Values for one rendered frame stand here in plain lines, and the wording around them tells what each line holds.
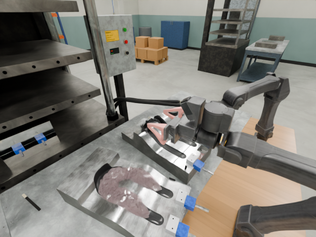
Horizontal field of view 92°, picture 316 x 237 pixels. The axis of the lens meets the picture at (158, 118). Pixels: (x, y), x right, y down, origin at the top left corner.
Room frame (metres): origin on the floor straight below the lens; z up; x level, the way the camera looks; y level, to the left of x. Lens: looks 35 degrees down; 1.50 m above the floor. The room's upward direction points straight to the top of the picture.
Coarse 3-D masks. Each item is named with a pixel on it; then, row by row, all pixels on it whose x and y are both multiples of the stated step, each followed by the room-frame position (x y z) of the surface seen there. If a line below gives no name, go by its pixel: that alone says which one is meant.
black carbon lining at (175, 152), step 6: (150, 120) 0.76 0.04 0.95; (156, 120) 0.77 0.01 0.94; (162, 120) 0.78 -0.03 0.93; (144, 126) 0.77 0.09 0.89; (150, 132) 0.69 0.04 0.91; (156, 138) 0.65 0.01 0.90; (180, 138) 0.67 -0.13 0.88; (162, 144) 0.62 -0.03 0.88; (192, 144) 0.62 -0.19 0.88; (168, 150) 0.57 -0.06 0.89; (174, 150) 0.57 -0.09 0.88; (180, 156) 0.53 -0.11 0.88
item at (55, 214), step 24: (240, 120) 0.96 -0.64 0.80; (96, 144) 0.70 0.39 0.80; (120, 144) 0.70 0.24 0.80; (48, 168) 0.52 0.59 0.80; (72, 168) 0.52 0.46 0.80; (24, 192) 0.39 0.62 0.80; (48, 192) 0.39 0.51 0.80; (192, 192) 0.39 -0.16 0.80; (0, 216) 0.29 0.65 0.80; (24, 216) 0.29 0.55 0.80; (48, 216) 0.29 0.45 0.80; (72, 216) 0.29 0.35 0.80
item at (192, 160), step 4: (192, 156) 0.50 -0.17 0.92; (196, 156) 0.50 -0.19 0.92; (188, 160) 0.48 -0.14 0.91; (192, 160) 0.48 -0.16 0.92; (196, 160) 0.49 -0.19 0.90; (188, 164) 0.48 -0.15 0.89; (192, 164) 0.47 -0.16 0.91; (196, 164) 0.47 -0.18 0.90; (200, 164) 0.47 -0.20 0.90; (204, 164) 0.47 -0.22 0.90; (196, 168) 0.46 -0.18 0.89; (200, 168) 0.44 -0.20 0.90; (204, 168) 0.45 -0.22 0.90; (208, 172) 0.43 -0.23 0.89
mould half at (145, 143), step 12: (144, 120) 0.88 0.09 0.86; (168, 120) 0.79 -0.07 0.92; (132, 132) 0.75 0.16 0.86; (144, 132) 0.66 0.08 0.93; (132, 144) 0.69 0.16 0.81; (144, 144) 0.61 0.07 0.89; (156, 144) 0.61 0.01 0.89; (168, 144) 0.62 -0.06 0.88; (180, 144) 0.62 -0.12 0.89; (156, 156) 0.56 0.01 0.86; (168, 156) 0.53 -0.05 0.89; (204, 156) 0.54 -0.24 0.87; (168, 168) 0.50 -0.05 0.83; (180, 168) 0.46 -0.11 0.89; (192, 168) 0.45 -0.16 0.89
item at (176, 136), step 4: (184, 116) 0.39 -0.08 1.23; (180, 120) 0.37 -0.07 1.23; (176, 124) 0.35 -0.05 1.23; (200, 124) 0.35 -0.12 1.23; (172, 128) 0.34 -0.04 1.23; (176, 128) 0.34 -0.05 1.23; (176, 132) 0.34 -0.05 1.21; (196, 132) 0.33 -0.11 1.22; (176, 136) 0.34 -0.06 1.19; (180, 136) 0.36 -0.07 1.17; (184, 136) 0.34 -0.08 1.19; (196, 136) 0.33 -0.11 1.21; (172, 140) 0.33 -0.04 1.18; (176, 140) 0.34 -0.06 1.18; (192, 140) 0.33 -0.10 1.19
